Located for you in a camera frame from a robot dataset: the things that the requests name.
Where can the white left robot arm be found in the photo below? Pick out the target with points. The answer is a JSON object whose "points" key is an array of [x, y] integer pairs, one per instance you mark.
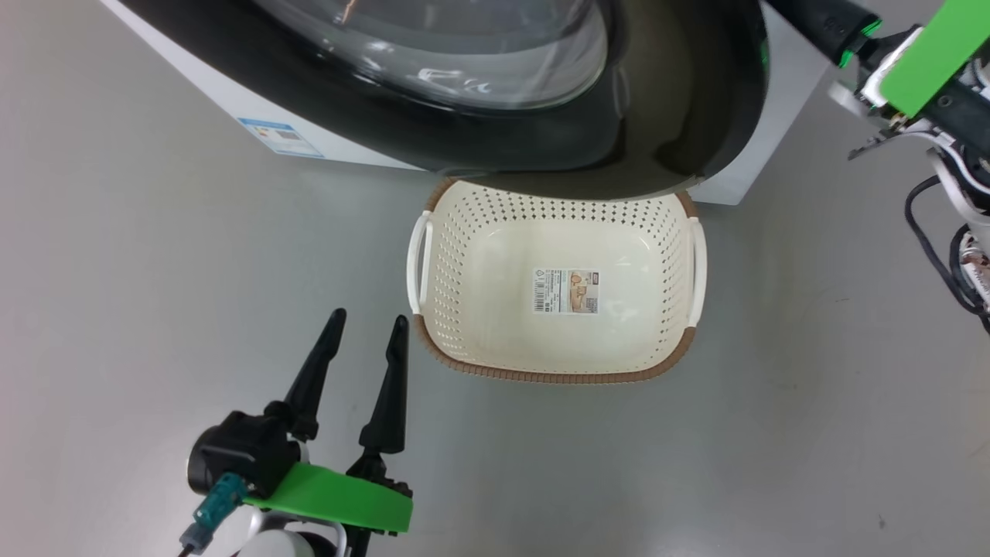
{"points": [[286, 545]]}

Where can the blue energy label sticker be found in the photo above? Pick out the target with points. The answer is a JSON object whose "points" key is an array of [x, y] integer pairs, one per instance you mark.
{"points": [[280, 138]]}

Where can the black washing machine glass door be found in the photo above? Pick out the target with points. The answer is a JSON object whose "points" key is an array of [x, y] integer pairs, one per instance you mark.
{"points": [[387, 131]]}

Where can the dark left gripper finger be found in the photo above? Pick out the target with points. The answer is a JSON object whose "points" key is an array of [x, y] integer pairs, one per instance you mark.
{"points": [[389, 394], [313, 379]]}

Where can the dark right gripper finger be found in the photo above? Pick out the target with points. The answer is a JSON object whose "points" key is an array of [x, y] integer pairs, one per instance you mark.
{"points": [[827, 27]]}

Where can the teal left camera connector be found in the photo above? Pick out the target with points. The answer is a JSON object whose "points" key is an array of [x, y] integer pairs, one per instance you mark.
{"points": [[216, 503]]}

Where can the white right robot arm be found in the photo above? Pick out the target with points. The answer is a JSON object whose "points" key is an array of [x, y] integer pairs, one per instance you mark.
{"points": [[959, 193]]}

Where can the cream basket with brown rim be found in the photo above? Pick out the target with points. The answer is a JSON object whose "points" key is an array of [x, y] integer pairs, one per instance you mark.
{"points": [[495, 340]]}

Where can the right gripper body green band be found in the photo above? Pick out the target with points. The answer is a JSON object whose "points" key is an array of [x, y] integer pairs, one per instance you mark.
{"points": [[936, 54]]}

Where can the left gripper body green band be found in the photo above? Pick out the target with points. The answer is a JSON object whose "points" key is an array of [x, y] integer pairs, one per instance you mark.
{"points": [[332, 495]]}

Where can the paper label in basket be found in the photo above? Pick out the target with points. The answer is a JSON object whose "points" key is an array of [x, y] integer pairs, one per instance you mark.
{"points": [[565, 291]]}

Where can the white front-load washing machine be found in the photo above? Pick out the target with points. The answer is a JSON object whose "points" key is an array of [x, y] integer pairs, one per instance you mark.
{"points": [[781, 116]]}

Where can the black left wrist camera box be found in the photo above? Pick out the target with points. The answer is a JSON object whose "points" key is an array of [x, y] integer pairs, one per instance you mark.
{"points": [[247, 452]]}

